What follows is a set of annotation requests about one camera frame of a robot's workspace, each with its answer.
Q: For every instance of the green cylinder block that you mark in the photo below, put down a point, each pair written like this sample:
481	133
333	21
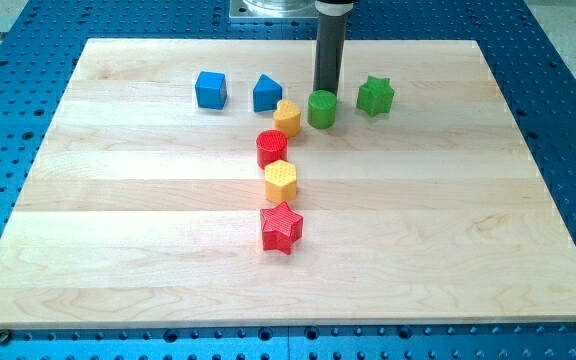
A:
322	109

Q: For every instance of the yellow hexagon block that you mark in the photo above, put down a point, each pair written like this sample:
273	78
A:
280	181

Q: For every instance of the red cylinder block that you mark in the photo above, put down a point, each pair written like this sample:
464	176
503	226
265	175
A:
271	145

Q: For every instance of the red star block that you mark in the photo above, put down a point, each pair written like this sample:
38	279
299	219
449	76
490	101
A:
281	227

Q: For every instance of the yellow heart block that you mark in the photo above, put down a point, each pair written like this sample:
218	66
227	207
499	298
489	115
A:
287	118

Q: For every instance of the blue triangle block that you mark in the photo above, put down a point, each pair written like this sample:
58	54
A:
266	94

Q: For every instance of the blue cube block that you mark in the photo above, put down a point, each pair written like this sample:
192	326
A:
211	90

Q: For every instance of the green star block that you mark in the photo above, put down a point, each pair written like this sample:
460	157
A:
375	96

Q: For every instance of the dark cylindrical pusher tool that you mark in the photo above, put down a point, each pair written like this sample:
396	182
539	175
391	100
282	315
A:
332	22

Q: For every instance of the blue perforated metal table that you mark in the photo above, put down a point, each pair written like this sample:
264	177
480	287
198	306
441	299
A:
41	49

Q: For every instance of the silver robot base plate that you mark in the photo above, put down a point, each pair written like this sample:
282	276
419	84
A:
272	9

